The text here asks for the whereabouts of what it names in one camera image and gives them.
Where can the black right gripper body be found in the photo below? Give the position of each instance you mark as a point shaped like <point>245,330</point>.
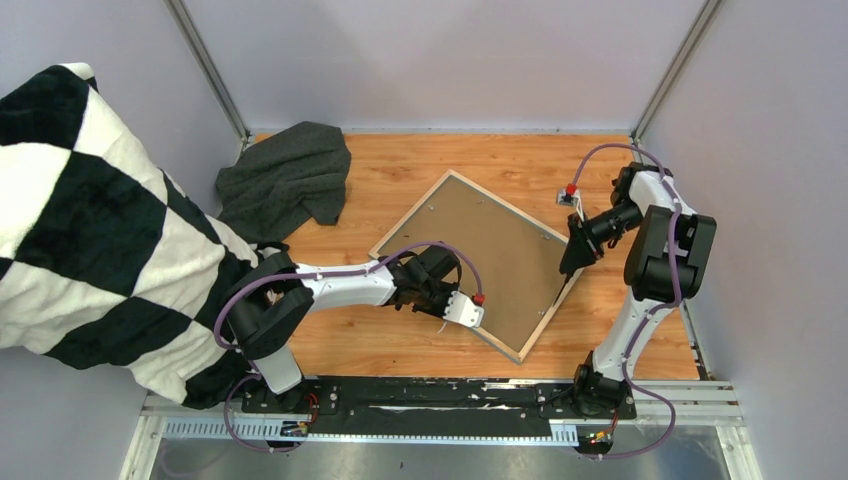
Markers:
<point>595,229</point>

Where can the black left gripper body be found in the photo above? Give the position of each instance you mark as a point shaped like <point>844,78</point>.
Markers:
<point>434,298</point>

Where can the wooden photo frame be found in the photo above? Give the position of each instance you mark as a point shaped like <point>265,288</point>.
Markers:
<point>516,256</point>

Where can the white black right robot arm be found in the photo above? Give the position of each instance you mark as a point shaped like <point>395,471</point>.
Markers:
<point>665,265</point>

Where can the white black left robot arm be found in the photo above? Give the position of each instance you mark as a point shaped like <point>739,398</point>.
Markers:
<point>266,306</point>

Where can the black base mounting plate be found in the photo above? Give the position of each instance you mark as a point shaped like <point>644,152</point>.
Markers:
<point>420,406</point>

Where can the dark grey cloth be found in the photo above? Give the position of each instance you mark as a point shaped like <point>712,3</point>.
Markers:
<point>280,183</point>

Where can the black white checkered blanket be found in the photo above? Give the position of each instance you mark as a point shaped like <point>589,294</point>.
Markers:
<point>104,258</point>

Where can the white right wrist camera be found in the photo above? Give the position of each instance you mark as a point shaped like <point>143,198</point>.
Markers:
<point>570,196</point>

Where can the right aluminium corner post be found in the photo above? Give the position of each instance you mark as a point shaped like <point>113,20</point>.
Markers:
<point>703,20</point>

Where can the aluminium corner post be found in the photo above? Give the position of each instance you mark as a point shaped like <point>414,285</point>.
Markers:
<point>703,20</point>
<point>191,34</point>

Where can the left aluminium corner post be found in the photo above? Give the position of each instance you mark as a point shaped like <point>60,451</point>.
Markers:
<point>191,34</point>

